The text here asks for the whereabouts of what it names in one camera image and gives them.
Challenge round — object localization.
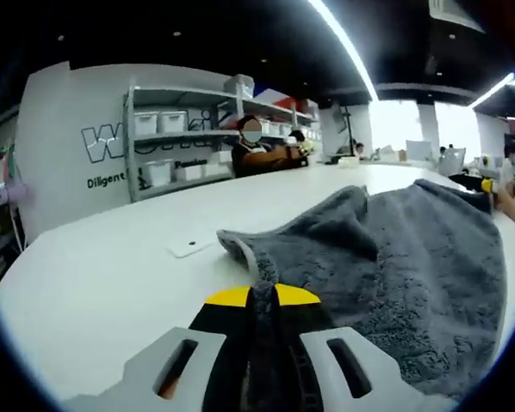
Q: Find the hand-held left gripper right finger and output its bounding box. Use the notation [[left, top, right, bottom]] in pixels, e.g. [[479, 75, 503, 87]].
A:
[[274, 283, 451, 412]]

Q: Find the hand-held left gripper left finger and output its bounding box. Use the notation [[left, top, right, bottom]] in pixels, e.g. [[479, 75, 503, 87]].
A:
[[64, 287, 252, 412]]

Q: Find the grey towel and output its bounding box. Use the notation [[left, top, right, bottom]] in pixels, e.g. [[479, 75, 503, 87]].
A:
[[216, 179, 508, 412]]

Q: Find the person's right hand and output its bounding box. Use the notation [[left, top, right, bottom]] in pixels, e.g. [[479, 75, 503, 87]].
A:
[[496, 187, 515, 212]]

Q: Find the ceiling light strip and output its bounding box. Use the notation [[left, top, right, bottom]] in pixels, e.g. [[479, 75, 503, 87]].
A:
[[308, 0, 379, 102], [471, 72, 515, 108]]

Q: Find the black tripod stand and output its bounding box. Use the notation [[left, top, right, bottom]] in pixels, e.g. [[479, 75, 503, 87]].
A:
[[334, 105, 357, 158]]

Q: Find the ceiling air conditioner unit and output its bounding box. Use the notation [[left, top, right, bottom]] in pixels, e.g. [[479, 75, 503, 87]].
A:
[[428, 0, 485, 33]]

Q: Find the grey metal shelving rack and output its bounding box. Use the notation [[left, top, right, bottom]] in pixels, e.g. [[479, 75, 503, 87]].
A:
[[123, 75, 323, 203]]

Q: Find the group of white storage boxes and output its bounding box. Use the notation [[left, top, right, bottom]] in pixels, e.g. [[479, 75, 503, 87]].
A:
[[135, 73, 323, 186]]

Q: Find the purple rolled mat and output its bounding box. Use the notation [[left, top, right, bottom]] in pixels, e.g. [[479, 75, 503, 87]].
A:
[[0, 182, 35, 203]]

